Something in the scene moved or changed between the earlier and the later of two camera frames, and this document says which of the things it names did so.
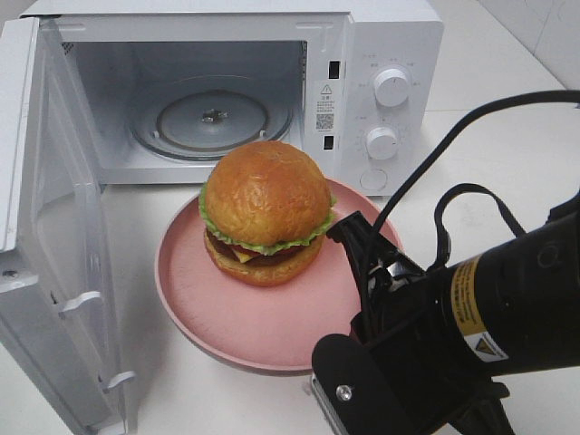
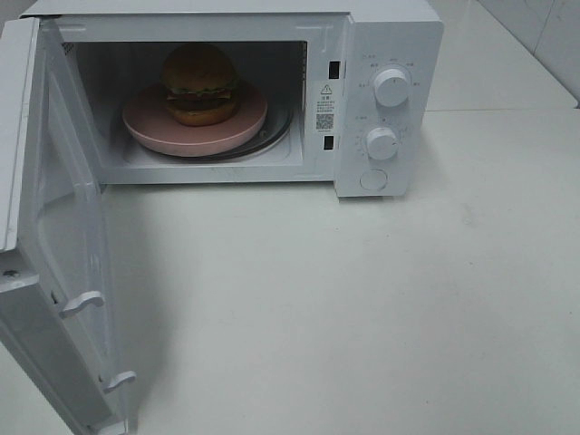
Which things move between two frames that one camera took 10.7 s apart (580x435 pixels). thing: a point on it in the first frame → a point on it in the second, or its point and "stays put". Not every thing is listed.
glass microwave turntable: (203, 119) → (277, 124)
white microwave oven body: (164, 91) stays put
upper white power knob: (391, 87) stays put
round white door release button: (373, 179) stays put
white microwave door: (55, 321) stays put
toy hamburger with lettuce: (268, 209) → (198, 80)
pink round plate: (271, 329) → (149, 121)
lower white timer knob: (381, 143) stays put
